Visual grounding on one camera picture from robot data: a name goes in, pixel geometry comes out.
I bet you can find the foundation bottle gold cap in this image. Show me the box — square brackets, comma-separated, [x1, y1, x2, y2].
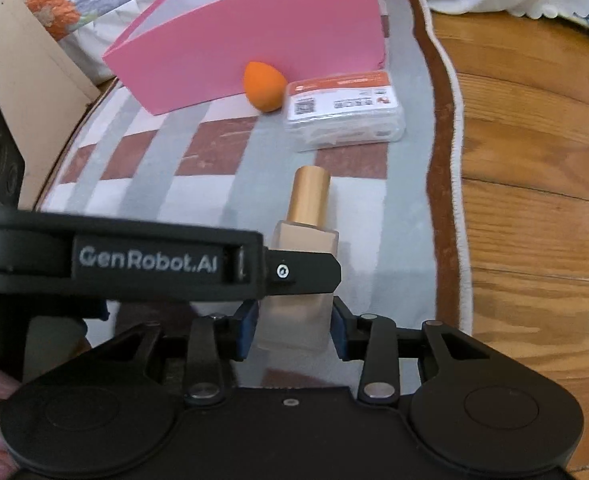
[254, 166, 340, 352]

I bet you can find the clear floss pick box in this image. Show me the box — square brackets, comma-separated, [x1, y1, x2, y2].
[282, 70, 406, 151]

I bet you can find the orange makeup sponge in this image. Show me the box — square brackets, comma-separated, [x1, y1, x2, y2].
[244, 62, 288, 113]

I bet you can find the checkered cartoon rug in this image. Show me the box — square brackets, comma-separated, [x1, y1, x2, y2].
[34, 0, 475, 391]

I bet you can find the beige wooden cabinet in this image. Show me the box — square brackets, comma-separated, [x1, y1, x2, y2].
[0, 0, 100, 208]

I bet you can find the pink cardboard box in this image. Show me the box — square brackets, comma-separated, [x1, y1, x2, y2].
[104, 0, 385, 115]

